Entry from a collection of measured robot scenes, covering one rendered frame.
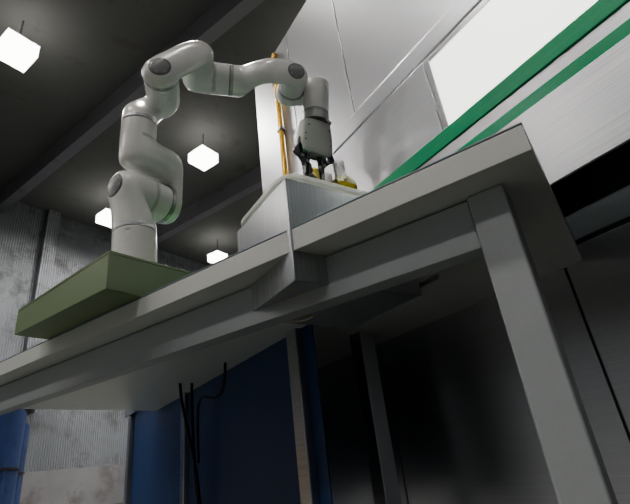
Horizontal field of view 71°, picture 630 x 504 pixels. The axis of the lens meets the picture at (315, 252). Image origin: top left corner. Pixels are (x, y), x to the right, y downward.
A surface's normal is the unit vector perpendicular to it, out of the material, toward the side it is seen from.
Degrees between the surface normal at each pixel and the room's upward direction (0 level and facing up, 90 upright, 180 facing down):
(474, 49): 90
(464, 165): 90
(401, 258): 90
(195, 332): 90
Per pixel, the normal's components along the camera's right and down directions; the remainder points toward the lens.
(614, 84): -0.84, -0.14
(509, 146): -0.58, -0.29
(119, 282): 0.80, -0.33
